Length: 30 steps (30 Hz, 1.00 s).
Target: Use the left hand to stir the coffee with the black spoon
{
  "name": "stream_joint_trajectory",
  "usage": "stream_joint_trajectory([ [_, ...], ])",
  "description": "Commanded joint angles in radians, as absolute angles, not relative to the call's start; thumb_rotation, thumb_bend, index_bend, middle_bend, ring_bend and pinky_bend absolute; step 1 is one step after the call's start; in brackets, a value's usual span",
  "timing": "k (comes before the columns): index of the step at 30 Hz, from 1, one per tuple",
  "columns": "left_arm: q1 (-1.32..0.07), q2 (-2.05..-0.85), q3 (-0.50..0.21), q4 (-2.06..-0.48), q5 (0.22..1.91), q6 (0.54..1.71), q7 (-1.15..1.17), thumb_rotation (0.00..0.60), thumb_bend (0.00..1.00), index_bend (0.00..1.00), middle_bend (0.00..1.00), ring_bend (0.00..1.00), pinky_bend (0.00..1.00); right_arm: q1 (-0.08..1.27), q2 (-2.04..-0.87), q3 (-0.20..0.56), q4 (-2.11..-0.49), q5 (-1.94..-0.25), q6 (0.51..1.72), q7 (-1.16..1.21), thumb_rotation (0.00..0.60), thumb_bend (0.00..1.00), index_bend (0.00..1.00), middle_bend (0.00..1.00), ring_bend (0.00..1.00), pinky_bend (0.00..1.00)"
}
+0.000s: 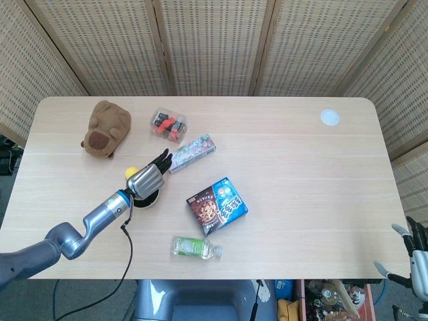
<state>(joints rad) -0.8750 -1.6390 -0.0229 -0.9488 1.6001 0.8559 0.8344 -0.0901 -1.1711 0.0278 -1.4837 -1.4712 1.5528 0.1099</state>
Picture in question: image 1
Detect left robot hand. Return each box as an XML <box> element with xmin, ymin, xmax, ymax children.
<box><xmin>125</xmin><ymin>148</ymin><xmax>173</xmax><ymax>201</ymax></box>

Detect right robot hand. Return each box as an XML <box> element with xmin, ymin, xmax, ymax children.
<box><xmin>373</xmin><ymin>216</ymin><xmax>428</xmax><ymax>298</ymax></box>

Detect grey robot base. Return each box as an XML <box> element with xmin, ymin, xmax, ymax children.
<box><xmin>135</xmin><ymin>279</ymin><xmax>278</xmax><ymax>321</ymax></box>

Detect white bowl dark inside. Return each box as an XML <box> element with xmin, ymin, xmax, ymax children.
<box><xmin>132</xmin><ymin>189</ymin><xmax>160</xmax><ymax>210</ymax></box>

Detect floral toothpaste box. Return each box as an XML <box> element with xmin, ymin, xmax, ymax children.
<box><xmin>168</xmin><ymin>134</ymin><xmax>217</xmax><ymax>175</ymax></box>

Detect clear bag of snacks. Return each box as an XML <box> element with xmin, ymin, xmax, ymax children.
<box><xmin>149</xmin><ymin>106</ymin><xmax>187</xmax><ymax>145</ymax></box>

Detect brown capybara plush toy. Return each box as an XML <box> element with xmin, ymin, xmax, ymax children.
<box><xmin>80</xmin><ymin>100</ymin><xmax>132</xmax><ymax>160</ymax></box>

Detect blue cookie box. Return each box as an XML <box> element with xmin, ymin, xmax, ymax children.
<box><xmin>186</xmin><ymin>177</ymin><xmax>249</xmax><ymax>237</ymax></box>

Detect green label water bottle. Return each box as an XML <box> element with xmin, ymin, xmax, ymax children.
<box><xmin>171</xmin><ymin>235</ymin><xmax>224</xmax><ymax>260</ymax></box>

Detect red storage box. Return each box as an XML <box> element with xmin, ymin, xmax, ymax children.
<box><xmin>299</xmin><ymin>279</ymin><xmax>377</xmax><ymax>321</ymax></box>

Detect blue packet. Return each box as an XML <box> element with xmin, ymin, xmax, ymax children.
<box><xmin>274</xmin><ymin>279</ymin><xmax>295</xmax><ymax>300</ymax></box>

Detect yellow cloth bag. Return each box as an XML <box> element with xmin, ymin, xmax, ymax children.
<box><xmin>278</xmin><ymin>298</ymin><xmax>301</xmax><ymax>321</ymax></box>

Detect woven folding screen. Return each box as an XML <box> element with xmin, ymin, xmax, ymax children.
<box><xmin>0</xmin><ymin>0</ymin><xmax>428</xmax><ymax>221</ymax></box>

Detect white plastic part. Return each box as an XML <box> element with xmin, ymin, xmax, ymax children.
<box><xmin>255</xmin><ymin>280</ymin><xmax>271</xmax><ymax>304</ymax></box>

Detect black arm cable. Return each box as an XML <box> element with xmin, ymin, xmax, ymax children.
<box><xmin>49</xmin><ymin>197</ymin><xmax>135</xmax><ymax>321</ymax></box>

